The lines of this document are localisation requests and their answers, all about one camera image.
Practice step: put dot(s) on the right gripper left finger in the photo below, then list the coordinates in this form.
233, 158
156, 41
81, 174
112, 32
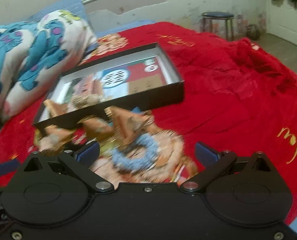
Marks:
78, 165

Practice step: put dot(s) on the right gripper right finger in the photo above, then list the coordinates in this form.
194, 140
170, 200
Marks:
215, 163

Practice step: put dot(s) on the brown triangular snack packet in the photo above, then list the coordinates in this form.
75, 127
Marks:
55, 139
55, 109
96, 128
127, 125

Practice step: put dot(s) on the light blue knitted scrunchie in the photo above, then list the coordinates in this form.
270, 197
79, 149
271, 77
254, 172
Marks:
140, 155

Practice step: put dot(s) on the beige knitted scrunchie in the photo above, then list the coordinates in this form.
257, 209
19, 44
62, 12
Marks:
85, 100

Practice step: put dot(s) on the red bed blanket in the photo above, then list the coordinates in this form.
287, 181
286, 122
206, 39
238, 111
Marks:
236, 96

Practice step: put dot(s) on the blue binder clip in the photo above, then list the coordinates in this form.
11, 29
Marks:
136, 110

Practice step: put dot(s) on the black shallow cardboard box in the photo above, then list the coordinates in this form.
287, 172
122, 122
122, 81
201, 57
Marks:
172, 92

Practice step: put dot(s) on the colourful history book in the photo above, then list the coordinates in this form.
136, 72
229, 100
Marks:
119, 81

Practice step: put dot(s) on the white blue monster quilt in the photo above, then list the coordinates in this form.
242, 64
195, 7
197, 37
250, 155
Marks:
34, 53

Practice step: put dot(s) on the striped brown ball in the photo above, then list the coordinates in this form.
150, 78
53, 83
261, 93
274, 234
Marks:
253, 32

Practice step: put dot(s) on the blue round stool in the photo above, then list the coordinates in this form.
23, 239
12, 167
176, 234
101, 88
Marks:
214, 20

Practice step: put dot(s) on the white door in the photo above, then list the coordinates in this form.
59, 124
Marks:
282, 20

